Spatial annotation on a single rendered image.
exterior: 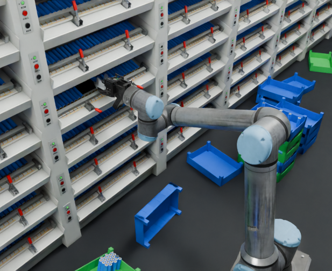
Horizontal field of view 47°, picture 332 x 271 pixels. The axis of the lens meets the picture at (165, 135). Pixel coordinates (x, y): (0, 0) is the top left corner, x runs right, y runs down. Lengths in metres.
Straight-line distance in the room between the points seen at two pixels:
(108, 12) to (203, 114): 0.58
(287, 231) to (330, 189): 0.84
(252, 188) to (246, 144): 0.18
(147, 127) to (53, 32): 0.53
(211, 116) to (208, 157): 1.02
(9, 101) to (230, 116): 0.82
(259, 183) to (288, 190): 1.10
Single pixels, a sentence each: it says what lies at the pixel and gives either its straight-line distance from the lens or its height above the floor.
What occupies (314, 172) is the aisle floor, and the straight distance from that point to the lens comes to 2.63.
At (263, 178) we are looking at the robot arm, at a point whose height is 0.76.
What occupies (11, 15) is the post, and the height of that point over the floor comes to 1.21.
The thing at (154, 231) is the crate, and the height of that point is 0.00.
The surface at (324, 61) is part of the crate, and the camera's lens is 4.04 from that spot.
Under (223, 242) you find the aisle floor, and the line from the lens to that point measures 2.10.
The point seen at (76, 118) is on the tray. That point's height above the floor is 0.70.
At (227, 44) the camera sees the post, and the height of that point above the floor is 0.64.
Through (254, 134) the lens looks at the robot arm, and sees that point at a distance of 1.26.
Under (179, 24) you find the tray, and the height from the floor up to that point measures 0.91.
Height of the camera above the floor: 1.65
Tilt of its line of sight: 37 degrees down
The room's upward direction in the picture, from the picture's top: straight up
